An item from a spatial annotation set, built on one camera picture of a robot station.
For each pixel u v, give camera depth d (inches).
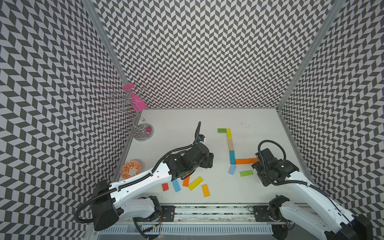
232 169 34.9
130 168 33.5
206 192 31.7
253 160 34.7
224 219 28.5
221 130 41.4
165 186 31.7
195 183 32.4
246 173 34.8
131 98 34.4
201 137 25.7
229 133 41.1
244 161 34.9
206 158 21.9
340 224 15.5
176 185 32.4
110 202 15.3
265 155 24.4
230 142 39.7
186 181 32.6
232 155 36.6
